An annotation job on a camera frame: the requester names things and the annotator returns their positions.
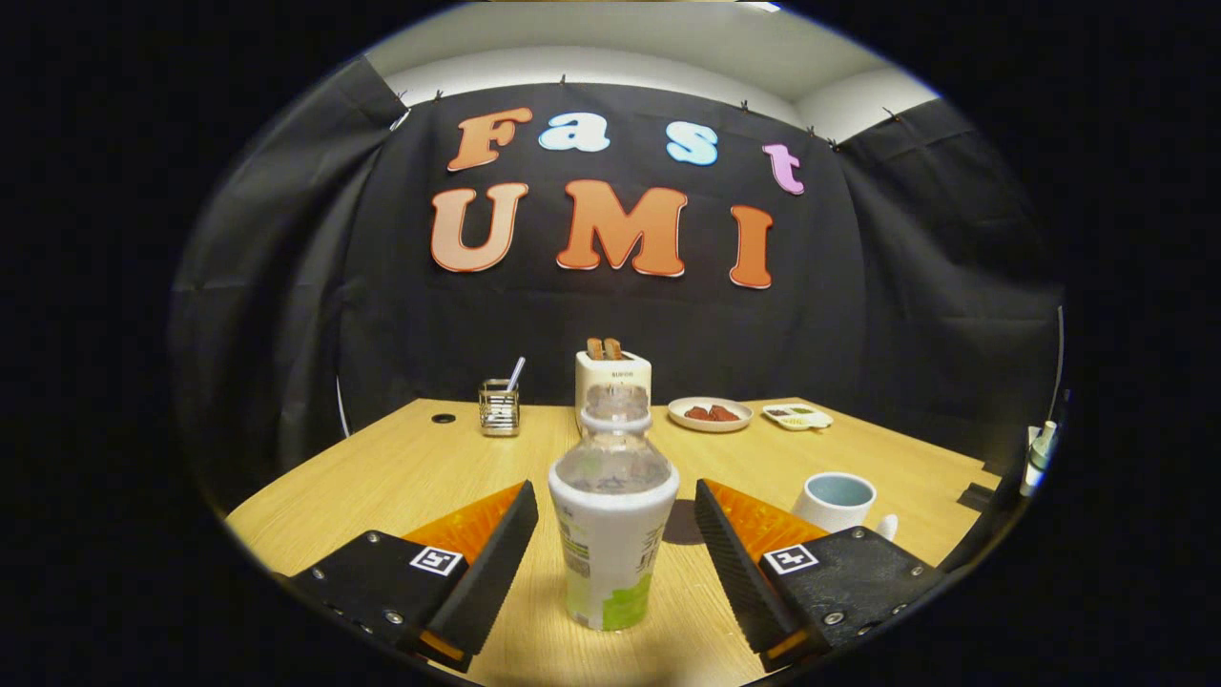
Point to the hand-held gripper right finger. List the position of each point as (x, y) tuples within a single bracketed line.
[(734, 572)]

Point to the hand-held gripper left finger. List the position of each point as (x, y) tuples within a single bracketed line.
[(496, 572)]

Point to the dark brown round coaster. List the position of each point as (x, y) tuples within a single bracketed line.
[(685, 525)]

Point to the white cup blue inside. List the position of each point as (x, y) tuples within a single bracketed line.
[(835, 510)]

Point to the clear juice bottle white label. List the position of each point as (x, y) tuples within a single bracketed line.
[(610, 534)]

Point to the small white bottle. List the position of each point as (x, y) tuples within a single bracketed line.
[(1038, 458)]

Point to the wooden table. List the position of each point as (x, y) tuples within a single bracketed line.
[(382, 477)]

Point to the round white plate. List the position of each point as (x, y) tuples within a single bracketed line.
[(711, 425)]

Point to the red meat pieces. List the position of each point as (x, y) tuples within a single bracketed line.
[(711, 413)]

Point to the white divided condiment dish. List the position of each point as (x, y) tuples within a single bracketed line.
[(796, 417)]

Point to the silver spoon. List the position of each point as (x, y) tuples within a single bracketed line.
[(516, 372)]

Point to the cream toaster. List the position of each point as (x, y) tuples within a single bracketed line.
[(601, 374)]

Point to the small black flat object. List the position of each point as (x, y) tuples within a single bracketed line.
[(977, 497)]

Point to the black backdrop cloth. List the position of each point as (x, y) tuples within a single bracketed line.
[(811, 324)]

